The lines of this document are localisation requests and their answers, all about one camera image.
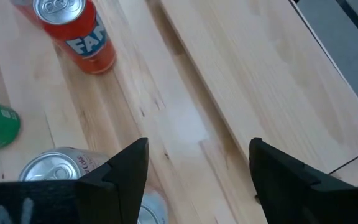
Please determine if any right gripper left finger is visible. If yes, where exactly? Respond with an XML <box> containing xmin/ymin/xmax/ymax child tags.
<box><xmin>0</xmin><ymin>138</ymin><xmax>149</xmax><ymax>224</ymax></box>

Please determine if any orange Fanta can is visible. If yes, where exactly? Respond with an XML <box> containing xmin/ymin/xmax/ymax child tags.
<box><xmin>32</xmin><ymin>0</ymin><xmax>117</xmax><ymax>75</ymax></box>

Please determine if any silver Diet Coke can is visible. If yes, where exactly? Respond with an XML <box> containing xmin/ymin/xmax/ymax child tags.
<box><xmin>18</xmin><ymin>146</ymin><xmax>111</xmax><ymax>182</ymax></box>

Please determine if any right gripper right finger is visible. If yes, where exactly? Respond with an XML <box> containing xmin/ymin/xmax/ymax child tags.
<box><xmin>249</xmin><ymin>138</ymin><xmax>358</xmax><ymax>224</ymax></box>

